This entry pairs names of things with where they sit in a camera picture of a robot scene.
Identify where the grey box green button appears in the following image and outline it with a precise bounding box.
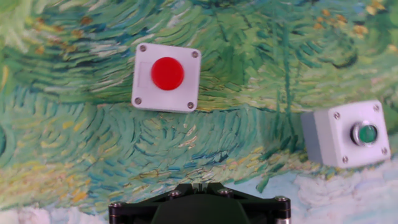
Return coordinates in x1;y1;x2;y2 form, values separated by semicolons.
300;99;392;169

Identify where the green blue painting cloth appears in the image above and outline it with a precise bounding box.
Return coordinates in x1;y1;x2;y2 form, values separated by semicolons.
0;0;398;224

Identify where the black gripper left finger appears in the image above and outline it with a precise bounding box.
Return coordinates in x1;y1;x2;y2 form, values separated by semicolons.
108;182;200;224

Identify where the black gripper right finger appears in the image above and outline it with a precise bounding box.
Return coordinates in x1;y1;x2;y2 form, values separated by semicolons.
198;182;292;224

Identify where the white black box red button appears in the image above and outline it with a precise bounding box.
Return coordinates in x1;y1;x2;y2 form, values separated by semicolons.
131;42;202;114

